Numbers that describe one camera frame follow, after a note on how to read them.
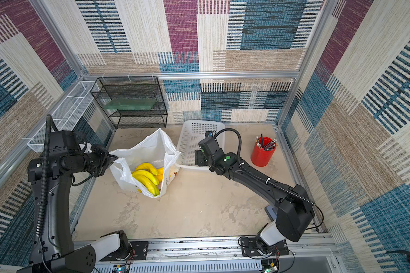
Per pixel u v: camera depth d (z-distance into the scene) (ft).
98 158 1.88
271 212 2.66
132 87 3.35
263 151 2.93
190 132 3.75
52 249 1.18
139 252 2.41
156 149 2.87
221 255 2.40
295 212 1.37
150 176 2.79
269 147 3.09
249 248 2.39
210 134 2.34
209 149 1.94
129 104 3.23
